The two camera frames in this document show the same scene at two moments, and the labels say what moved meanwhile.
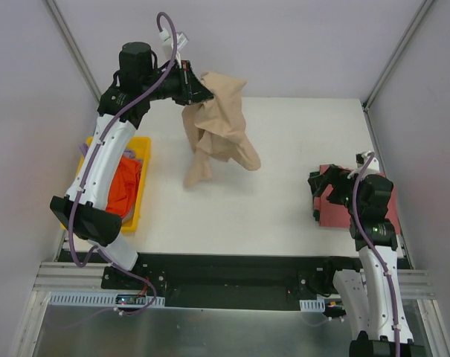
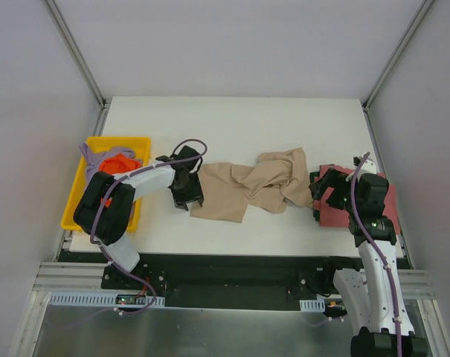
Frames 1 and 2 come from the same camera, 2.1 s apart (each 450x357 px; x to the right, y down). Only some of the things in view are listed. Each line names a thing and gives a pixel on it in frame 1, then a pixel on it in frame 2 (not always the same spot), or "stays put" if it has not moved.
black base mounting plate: x=223 y=280 stays put
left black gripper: x=187 y=83 → x=188 y=195
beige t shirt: x=216 y=129 → x=278 y=178
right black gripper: x=324 y=187 stays put
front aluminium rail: x=69 y=277 stays put
